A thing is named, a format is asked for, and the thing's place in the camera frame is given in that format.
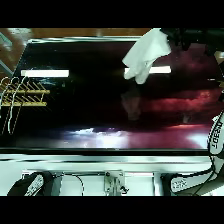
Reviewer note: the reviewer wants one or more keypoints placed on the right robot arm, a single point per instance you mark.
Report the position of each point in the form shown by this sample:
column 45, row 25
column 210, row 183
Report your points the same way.
column 196, row 36

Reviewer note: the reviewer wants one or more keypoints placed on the silver frame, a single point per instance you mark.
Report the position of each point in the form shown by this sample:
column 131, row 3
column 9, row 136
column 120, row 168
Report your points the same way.
column 100, row 163

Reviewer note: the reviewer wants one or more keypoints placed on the white T-shirt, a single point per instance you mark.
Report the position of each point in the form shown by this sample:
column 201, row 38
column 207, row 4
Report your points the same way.
column 146, row 53

